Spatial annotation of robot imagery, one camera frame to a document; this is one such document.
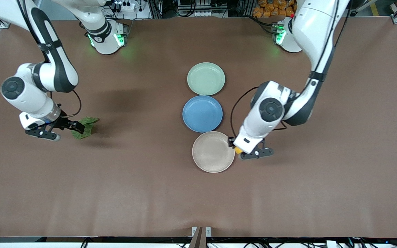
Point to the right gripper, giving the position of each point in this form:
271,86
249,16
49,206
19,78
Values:
63,122

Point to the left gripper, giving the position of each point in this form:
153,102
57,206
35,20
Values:
232,141

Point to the yellow lemon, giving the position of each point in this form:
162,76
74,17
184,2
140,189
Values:
238,150

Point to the green lettuce leaf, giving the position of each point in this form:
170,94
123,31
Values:
87,124

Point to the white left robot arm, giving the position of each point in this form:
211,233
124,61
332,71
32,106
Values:
315,31

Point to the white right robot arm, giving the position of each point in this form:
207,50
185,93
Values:
60,69

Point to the beige round plate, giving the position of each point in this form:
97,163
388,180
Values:
212,153

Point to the blue round plate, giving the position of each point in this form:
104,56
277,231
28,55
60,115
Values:
202,113

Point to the pale green round plate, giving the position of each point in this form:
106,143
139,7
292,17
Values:
206,78

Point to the brown table cover sheet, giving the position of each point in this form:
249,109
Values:
133,189

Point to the white power strip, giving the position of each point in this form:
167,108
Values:
124,7

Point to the bag of orange fruits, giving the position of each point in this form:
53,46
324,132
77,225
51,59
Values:
271,8

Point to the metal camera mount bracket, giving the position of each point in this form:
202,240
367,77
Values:
201,234

